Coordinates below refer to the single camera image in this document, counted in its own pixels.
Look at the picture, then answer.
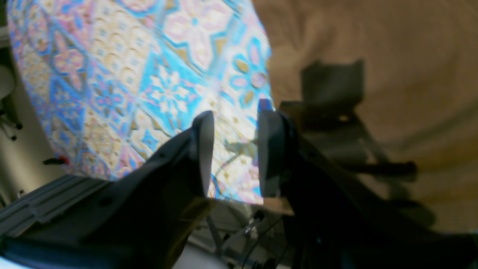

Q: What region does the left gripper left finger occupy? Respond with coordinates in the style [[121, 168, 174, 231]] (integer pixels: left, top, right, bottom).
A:
[[1, 111, 214, 269]]

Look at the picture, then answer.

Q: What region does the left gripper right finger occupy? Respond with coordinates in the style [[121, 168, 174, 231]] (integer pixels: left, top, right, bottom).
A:
[[258, 110, 477, 269]]

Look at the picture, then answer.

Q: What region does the brown t-shirt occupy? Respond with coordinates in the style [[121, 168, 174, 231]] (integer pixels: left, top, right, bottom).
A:
[[253, 0, 478, 233]]

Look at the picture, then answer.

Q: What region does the patterned tablecloth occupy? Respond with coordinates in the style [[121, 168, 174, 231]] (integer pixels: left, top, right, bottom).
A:
[[6, 0, 271, 204]]

